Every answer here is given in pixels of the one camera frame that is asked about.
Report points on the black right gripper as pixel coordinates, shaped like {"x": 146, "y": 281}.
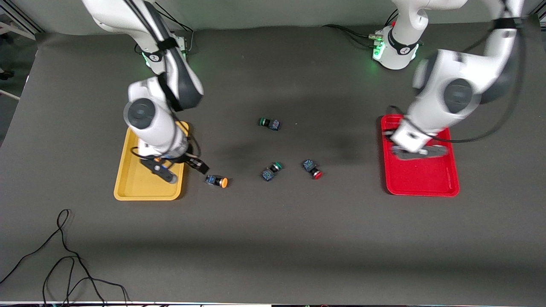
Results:
{"x": 188, "y": 159}

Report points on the red mushroom push button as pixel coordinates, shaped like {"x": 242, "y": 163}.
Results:
{"x": 312, "y": 168}

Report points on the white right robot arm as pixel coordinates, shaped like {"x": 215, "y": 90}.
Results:
{"x": 149, "y": 123}

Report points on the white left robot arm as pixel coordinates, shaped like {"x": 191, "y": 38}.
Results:
{"x": 452, "y": 76}

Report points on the yellow plastic tray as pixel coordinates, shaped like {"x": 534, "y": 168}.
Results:
{"x": 136, "y": 183}

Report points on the dark grey table mat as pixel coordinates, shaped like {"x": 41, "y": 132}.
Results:
{"x": 273, "y": 238}

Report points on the red plastic tray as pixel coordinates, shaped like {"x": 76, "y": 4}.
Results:
{"x": 420, "y": 179}

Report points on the green push button switch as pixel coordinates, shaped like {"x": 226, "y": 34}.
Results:
{"x": 271, "y": 171}
{"x": 269, "y": 123}

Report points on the grey metal frame bar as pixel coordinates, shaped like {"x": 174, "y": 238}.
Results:
{"x": 21, "y": 23}

